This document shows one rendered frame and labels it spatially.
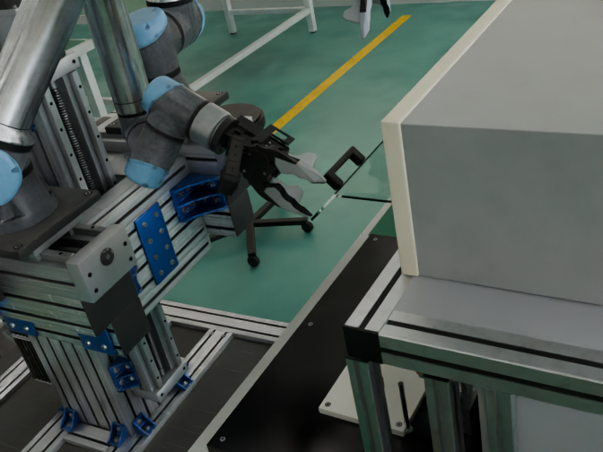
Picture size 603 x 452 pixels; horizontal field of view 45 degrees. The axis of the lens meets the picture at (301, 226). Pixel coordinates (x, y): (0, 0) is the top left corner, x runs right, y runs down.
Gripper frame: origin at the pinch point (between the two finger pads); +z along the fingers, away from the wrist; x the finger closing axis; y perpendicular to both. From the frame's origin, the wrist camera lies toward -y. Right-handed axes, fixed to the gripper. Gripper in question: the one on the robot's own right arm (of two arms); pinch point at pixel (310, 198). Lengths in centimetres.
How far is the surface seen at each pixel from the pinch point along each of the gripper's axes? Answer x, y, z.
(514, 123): -44, -22, 22
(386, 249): 24.8, 25.8, 13.0
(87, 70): 156, 163, -180
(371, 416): -4.6, -33.5, 26.6
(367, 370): -11.8, -33.6, 23.1
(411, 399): 12.8, -14.0, 31.4
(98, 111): 175, 161, -169
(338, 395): 18.7, -16.9, 21.3
